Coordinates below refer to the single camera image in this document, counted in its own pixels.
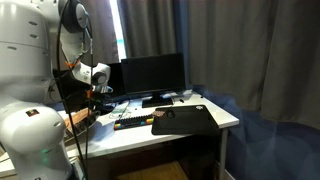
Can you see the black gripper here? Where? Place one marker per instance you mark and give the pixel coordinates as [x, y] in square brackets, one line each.
[94, 98]

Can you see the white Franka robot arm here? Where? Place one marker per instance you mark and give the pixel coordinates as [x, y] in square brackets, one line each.
[26, 66]

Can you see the black monitor with round base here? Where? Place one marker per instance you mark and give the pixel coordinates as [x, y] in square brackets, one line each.
[115, 80]

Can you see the black keyboard with rainbow edge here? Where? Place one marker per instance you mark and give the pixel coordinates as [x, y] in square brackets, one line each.
[133, 122]

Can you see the grey metal robot stand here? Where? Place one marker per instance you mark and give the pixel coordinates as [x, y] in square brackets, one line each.
[78, 168]

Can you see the black monitor with square base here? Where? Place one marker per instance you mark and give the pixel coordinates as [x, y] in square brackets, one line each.
[153, 75]

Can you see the grey curtain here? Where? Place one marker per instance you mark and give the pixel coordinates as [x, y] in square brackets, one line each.
[150, 26]
[253, 53]
[103, 33]

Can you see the small black marker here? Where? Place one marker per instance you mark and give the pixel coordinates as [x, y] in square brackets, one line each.
[181, 100]

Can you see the black desk mat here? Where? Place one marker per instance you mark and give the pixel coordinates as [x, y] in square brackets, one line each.
[186, 120]

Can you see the white desk leg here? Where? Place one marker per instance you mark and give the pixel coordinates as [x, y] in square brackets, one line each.
[223, 153]

